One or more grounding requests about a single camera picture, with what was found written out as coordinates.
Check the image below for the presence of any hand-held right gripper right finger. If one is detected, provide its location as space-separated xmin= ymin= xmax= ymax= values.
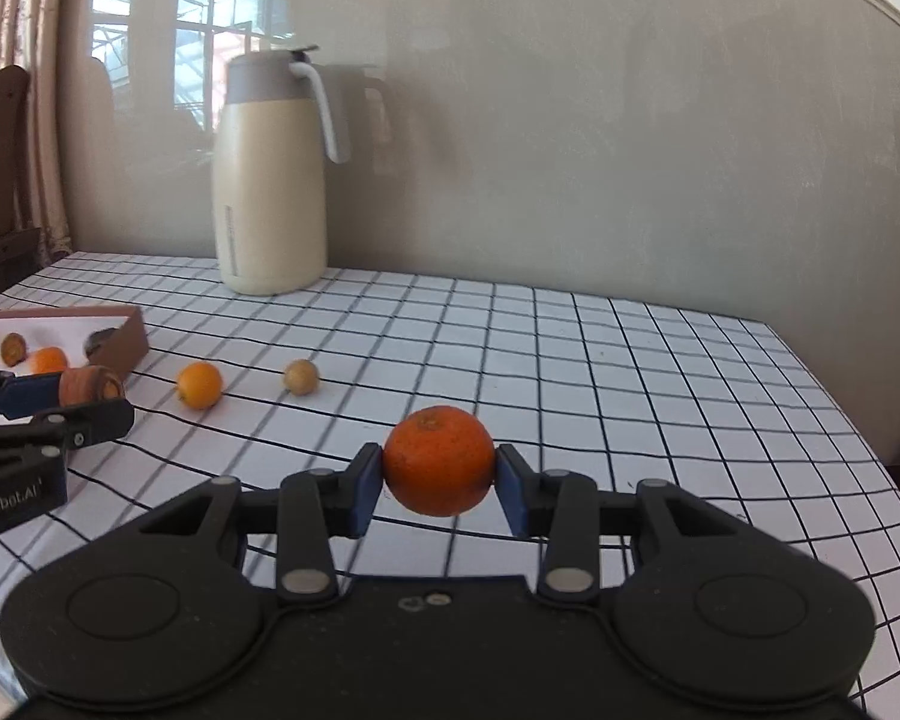
xmin=493 ymin=444 xmax=740 ymax=605

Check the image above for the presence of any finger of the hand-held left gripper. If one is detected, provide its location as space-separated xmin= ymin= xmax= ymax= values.
xmin=0 ymin=399 xmax=136 ymax=477
xmin=0 ymin=360 xmax=65 ymax=421

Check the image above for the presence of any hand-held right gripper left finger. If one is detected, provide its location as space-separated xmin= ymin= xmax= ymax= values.
xmin=141 ymin=442 xmax=385 ymax=602

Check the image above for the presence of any cut carrot piece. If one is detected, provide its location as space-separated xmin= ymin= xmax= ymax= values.
xmin=58 ymin=366 xmax=126 ymax=406

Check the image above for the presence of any large orange mandarin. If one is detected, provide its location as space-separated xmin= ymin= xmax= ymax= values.
xmin=383 ymin=405 xmax=496 ymax=518

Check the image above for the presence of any brown cardboard box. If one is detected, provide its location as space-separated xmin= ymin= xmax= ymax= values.
xmin=0 ymin=305 xmax=151 ymax=391

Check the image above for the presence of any orange kumquat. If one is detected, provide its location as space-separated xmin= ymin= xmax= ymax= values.
xmin=176 ymin=361 xmax=223 ymax=410

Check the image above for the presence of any tan longan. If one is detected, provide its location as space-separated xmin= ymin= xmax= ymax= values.
xmin=283 ymin=359 xmax=320 ymax=396

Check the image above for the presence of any white checked tablecloth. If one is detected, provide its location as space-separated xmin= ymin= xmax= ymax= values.
xmin=0 ymin=251 xmax=900 ymax=720

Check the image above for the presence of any beige curtain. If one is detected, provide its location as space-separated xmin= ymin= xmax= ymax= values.
xmin=0 ymin=0 xmax=72 ymax=256

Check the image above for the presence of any dark wooden chair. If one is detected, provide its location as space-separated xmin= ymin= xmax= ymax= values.
xmin=0 ymin=64 xmax=46 ymax=308

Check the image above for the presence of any cream thermos jug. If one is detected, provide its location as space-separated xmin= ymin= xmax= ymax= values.
xmin=211 ymin=45 xmax=353 ymax=296

